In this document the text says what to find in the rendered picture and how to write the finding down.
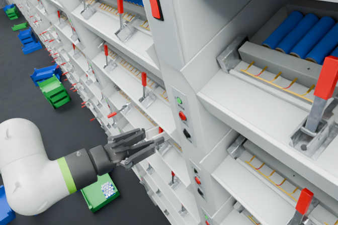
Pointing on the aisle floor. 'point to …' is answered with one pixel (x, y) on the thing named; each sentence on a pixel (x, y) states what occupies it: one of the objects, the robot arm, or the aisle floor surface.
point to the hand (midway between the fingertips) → (159, 133)
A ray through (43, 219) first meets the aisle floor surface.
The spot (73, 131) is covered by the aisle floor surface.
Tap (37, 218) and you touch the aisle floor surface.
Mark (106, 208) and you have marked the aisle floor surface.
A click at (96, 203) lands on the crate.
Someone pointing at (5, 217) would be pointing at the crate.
